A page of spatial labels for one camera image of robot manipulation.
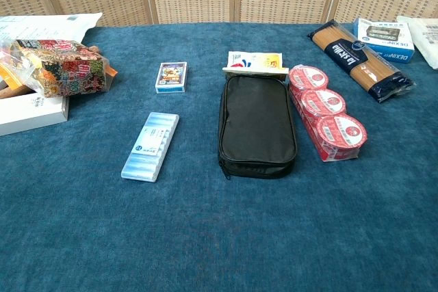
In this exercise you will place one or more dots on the red white yogurt cup pack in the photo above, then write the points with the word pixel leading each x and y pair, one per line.
pixel 325 114

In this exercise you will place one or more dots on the light blue box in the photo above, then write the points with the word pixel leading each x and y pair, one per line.
pixel 150 146

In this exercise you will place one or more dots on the black zip pouch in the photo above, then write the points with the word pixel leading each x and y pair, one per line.
pixel 256 124

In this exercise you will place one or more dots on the playing card box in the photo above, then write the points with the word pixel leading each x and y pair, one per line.
pixel 171 77

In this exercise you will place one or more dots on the white yellow sachet pack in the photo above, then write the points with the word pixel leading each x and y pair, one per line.
pixel 255 61

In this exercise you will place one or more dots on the blue tablecloth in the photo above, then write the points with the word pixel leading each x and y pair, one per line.
pixel 219 230

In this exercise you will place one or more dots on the orange flat packet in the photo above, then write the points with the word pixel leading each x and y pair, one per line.
pixel 111 72

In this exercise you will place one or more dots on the brown chocolate bar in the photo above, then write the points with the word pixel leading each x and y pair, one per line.
pixel 356 59

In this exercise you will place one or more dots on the colourful printed snack bag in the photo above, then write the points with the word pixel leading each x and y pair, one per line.
pixel 65 66

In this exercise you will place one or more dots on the blue white Dexin box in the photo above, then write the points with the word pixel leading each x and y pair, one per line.
pixel 385 40

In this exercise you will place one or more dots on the white flat cardboard box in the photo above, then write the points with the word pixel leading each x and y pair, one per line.
pixel 31 114

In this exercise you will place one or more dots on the white printed mailer bag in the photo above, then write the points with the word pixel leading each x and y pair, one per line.
pixel 41 23

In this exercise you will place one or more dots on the white plastic bag with barcode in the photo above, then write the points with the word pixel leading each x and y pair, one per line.
pixel 426 39

